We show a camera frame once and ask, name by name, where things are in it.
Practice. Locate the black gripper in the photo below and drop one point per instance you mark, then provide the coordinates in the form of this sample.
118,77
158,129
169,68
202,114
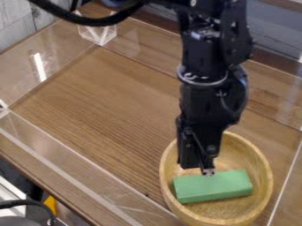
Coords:
210,109

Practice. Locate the light wooden bowl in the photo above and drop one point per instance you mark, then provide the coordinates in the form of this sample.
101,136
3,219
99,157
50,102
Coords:
240,155

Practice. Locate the green rectangular block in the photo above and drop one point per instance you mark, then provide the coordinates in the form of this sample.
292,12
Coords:
228,184

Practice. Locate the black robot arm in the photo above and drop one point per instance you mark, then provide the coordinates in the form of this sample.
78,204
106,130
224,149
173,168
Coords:
217,44

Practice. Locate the clear acrylic front wall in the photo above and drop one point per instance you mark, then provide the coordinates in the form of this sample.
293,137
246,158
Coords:
82,185

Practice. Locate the clear acrylic corner bracket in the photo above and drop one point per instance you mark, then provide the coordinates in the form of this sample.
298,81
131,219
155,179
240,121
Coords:
99,35

